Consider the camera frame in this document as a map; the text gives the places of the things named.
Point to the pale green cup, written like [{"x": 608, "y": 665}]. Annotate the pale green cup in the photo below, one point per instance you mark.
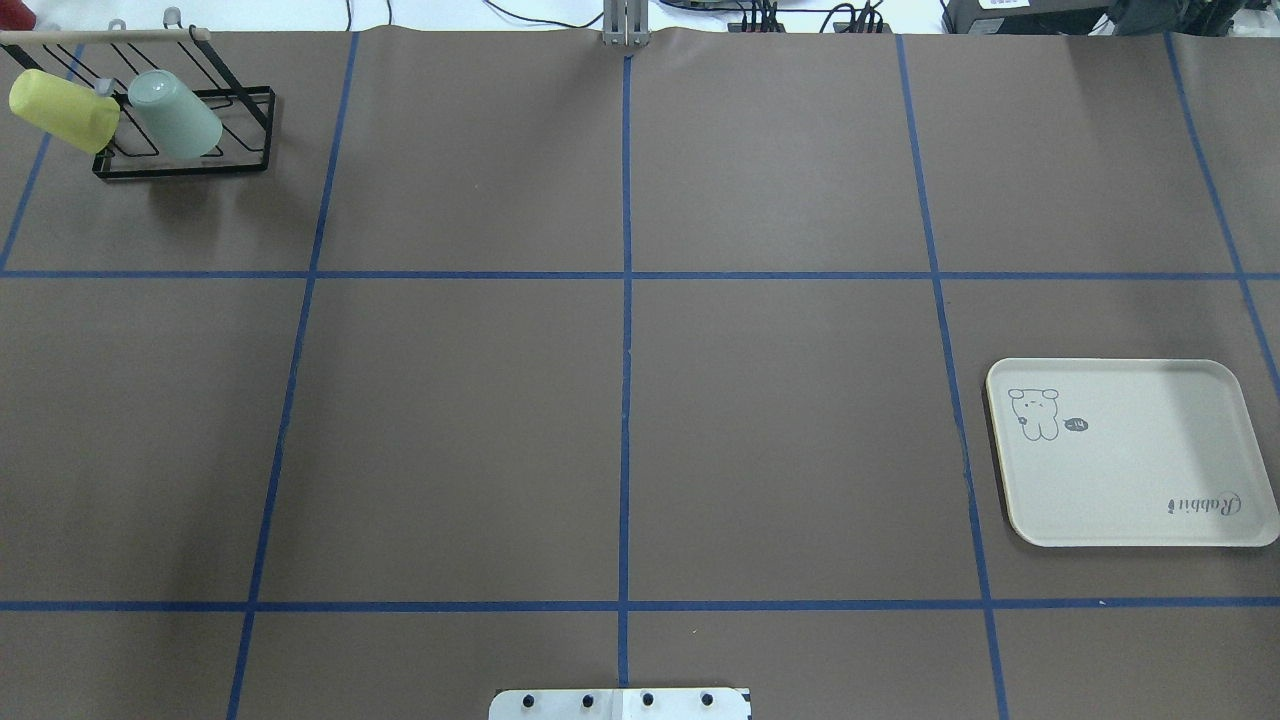
[{"x": 180, "y": 123}]

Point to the cream rabbit tray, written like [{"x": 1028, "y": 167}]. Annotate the cream rabbit tray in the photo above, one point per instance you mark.
[{"x": 1097, "y": 452}]

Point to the yellow cup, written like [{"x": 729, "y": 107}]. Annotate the yellow cup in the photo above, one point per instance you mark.
[{"x": 73, "y": 113}]

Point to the silver aluminium frame post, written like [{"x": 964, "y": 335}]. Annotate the silver aluminium frame post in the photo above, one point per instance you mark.
[{"x": 625, "y": 23}]

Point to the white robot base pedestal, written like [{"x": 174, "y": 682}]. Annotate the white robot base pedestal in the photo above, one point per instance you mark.
[{"x": 623, "y": 703}]

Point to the black wire cup rack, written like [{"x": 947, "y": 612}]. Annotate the black wire cup rack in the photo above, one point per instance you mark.
[{"x": 108, "y": 59}]

